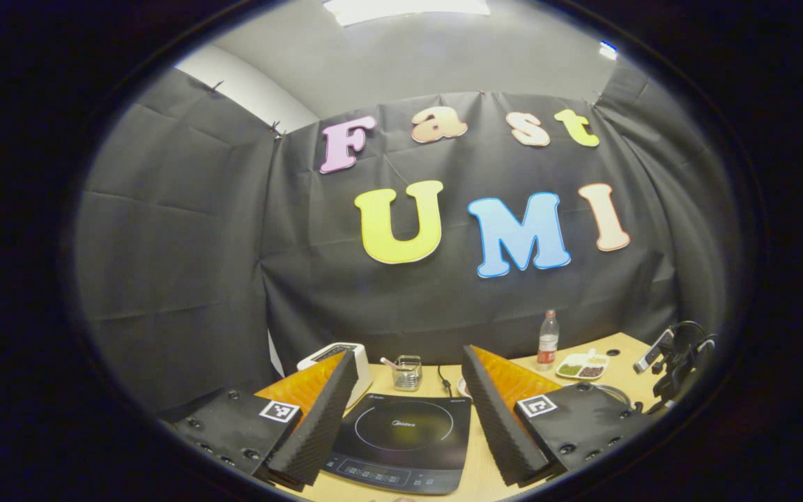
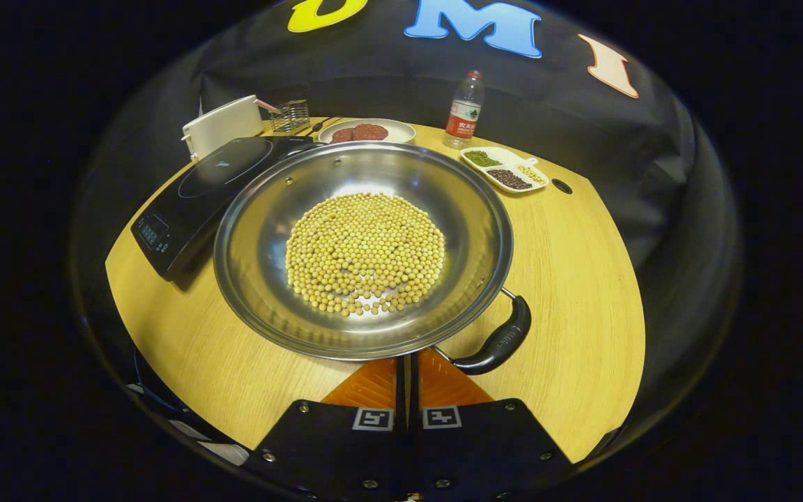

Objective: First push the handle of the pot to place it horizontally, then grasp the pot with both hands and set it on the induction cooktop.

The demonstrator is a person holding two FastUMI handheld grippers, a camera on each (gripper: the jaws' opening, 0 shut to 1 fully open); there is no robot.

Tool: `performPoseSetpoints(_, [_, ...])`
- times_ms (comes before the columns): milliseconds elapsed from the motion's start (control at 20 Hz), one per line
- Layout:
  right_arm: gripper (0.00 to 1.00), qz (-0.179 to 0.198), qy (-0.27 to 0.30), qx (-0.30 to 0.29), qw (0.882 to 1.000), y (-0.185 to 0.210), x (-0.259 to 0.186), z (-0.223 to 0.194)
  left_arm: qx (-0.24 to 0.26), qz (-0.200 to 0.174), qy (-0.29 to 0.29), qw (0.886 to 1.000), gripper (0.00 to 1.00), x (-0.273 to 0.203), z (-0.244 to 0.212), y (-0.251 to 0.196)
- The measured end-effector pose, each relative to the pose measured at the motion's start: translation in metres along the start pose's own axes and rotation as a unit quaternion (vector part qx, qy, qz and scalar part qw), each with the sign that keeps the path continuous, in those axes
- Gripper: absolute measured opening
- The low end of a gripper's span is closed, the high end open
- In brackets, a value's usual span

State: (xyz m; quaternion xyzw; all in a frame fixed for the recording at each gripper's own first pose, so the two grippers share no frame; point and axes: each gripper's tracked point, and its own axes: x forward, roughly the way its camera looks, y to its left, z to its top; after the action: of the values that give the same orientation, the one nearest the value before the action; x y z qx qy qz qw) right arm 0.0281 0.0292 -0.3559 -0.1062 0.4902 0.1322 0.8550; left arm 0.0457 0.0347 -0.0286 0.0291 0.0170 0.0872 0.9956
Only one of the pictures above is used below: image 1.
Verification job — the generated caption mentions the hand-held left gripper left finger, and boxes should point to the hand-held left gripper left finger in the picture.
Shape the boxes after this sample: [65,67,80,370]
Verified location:
[161,349,360,492]

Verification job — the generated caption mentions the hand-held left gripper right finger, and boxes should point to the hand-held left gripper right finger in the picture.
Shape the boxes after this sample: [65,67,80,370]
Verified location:
[461,344,653,489]

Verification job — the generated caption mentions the stainless steel pot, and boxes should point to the stainless steel pot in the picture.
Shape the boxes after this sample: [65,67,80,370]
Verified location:
[586,382,634,409]

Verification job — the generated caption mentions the black induction cooktop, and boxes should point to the black induction cooktop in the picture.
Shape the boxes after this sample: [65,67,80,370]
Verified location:
[321,393,473,496]

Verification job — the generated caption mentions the white toaster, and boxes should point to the white toaster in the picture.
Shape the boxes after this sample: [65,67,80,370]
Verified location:
[296,342,374,410]

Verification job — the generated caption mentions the clear plastic water bottle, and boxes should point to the clear plastic water bottle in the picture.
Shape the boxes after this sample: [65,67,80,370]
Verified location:
[537,310,560,370]

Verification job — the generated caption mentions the white divided plate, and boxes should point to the white divided plate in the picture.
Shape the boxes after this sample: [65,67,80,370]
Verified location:
[556,349,611,381]

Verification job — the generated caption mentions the black backdrop cloth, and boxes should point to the black backdrop cloth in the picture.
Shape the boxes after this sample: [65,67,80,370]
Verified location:
[74,59,740,419]

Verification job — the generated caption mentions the ceiling light panel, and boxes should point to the ceiling light panel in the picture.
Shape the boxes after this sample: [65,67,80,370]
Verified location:
[323,0,491,27]

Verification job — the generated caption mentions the wire mesh basket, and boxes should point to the wire mesh basket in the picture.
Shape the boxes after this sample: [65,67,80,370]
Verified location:
[392,355,423,392]

